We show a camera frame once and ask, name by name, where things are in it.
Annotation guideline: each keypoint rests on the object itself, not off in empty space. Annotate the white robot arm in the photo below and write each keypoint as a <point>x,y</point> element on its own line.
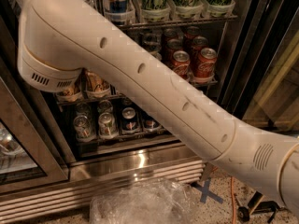
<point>60,38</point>

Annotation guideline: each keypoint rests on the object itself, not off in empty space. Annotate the steel fridge base grille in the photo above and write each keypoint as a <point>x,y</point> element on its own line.
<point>101,175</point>

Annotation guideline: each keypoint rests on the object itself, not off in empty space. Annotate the open glass fridge door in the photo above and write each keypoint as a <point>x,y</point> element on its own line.
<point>259,64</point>

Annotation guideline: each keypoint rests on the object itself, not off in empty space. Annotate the left closed fridge door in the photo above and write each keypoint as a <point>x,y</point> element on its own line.
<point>28,157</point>

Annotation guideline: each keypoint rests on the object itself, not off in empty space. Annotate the front right blue can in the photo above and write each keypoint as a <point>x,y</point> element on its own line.
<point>150,124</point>

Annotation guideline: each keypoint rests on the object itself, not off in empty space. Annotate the front left blue can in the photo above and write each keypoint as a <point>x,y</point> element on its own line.
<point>129,120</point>

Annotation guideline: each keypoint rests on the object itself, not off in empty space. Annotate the pale can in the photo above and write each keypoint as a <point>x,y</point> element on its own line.
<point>107,125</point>
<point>82,127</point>

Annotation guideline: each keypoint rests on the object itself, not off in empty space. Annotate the front left cola can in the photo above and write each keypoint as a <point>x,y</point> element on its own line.
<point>180,62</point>

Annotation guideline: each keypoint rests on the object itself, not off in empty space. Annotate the cola can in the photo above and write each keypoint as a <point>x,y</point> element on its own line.
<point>180,62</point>
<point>205,62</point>

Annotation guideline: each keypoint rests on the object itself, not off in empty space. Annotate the front middle gold can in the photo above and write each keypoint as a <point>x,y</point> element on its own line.
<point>95,83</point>

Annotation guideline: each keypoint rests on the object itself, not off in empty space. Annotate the gold can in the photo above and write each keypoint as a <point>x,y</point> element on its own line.
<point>95,83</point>
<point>70,91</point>

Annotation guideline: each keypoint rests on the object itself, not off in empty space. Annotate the front right cola can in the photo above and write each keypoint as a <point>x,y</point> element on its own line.
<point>205,62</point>

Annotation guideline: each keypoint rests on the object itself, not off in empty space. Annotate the front left pale can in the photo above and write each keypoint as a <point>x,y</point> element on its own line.
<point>82,127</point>

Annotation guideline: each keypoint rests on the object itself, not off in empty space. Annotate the front left gold can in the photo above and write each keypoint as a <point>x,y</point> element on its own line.
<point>70,91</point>

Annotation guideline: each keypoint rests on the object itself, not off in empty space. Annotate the crumpled clear plastic wrap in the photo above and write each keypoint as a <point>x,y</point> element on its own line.
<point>156,202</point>

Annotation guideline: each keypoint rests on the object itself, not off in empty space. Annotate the blue tape cross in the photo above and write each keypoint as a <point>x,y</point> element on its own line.
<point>206,193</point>

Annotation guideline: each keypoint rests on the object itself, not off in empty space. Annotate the middle wire shelf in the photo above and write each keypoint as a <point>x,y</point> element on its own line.
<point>85,96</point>

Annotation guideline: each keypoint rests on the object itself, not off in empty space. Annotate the wire shelf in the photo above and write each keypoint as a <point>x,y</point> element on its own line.
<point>85,96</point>
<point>163,24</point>

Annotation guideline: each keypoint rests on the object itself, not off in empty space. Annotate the top wire shelf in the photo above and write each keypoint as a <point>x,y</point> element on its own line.
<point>163,24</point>

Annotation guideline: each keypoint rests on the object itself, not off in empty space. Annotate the yellow black stand frame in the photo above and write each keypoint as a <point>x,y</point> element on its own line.
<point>257,205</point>

